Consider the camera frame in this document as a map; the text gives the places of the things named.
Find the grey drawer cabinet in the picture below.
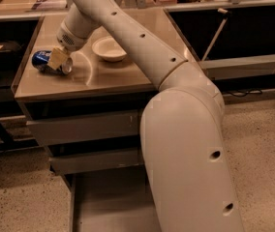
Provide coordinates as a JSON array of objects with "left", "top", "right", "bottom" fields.
[{"left": 11, "top": 7, "right": 207, "bottom": 232}]

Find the black cable on floor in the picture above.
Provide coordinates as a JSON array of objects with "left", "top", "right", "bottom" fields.
[{"left": 226, "top": 88, "right": 263, "bottom": 98}]

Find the grey top drawer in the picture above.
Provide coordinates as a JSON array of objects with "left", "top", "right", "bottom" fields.
[{"left": 27, "top": 110, "right": 139, "bottom": 146}]

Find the black bag on shelf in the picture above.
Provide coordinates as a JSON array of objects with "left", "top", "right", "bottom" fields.
[{"left": 0, "top": 41, "right": 22, "bottom": 70}]

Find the white paper bowl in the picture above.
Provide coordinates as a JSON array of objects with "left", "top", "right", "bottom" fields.
[{"left": 92, "top": 36, "right": 127, "bottom": 62}]

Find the grey middle drawer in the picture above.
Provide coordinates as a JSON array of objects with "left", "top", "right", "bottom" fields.
[{"left": 49, "top": 147, "right": 143, "bottom": 175}]

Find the blue pepsi can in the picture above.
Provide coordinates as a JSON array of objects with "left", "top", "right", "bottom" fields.
[{"left": 31, "top": 50, "right": 73, "bottom": 75}]

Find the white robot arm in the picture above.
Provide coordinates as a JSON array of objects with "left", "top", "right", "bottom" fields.
[{"left": 48, "top": 0, "right": 245, "bottom": 232}]

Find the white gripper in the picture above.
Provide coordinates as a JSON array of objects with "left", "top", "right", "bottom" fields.
[{"left": 47, "top": 20, "right": 88, "bottom": 70}]

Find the grey low shelf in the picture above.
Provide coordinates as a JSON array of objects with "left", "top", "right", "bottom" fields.
[{"left": 199, "top": 54, "right": 275, "bottom": 80}]

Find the grey open bottom drawer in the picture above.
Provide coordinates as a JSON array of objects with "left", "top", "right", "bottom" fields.
[{"left": 71, "top": 165, "right": 161, "bottom": 232}]

